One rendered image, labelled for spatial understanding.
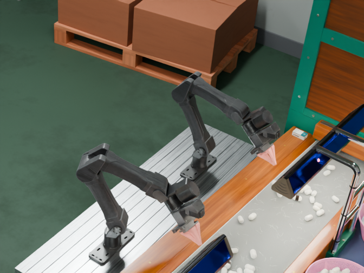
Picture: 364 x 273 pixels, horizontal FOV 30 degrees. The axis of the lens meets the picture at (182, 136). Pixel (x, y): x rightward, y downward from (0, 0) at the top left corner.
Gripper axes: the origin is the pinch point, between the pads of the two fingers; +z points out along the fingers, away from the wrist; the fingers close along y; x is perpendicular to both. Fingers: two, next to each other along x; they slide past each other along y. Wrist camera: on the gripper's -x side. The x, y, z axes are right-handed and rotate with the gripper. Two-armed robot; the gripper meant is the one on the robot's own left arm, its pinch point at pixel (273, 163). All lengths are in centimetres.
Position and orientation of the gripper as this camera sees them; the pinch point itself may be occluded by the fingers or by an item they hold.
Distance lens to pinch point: 272.9
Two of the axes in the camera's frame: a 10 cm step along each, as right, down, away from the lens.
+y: 6.0, -4.2, 6.8
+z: 5.5, 8.4, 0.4
